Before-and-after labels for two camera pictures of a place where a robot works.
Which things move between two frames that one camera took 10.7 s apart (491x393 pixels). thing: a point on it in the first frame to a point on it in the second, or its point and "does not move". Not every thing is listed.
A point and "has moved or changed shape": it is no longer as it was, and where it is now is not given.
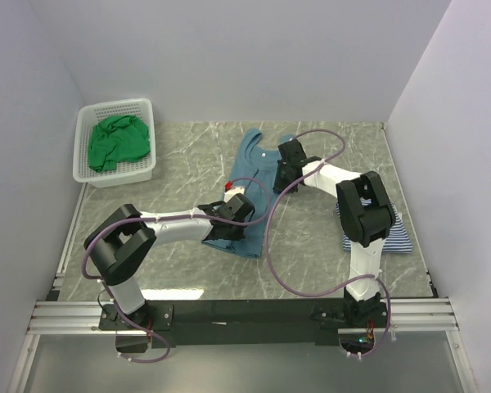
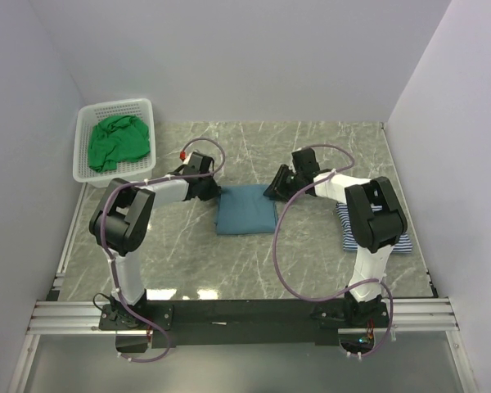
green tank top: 117,139 does not move
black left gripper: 236,236 to 213,191
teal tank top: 255,173 has moved or changed shape
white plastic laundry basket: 114,144 does not move
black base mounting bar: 176,322 does not move
